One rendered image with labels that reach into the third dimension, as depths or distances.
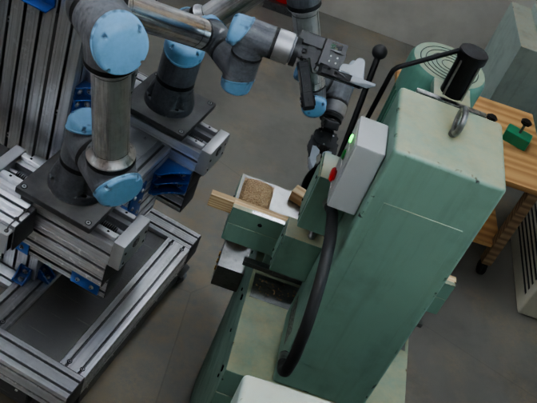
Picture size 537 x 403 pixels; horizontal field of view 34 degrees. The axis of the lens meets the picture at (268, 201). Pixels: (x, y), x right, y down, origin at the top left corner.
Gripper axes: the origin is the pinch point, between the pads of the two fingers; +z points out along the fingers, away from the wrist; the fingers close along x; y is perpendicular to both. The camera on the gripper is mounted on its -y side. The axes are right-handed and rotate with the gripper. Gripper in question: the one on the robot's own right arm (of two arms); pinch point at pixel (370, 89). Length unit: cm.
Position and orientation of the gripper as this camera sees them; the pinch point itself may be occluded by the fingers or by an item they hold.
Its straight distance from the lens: 204.5
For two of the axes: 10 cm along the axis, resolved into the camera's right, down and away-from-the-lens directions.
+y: 3.5, -9.3, -1.0
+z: 9.4, 3.4, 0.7
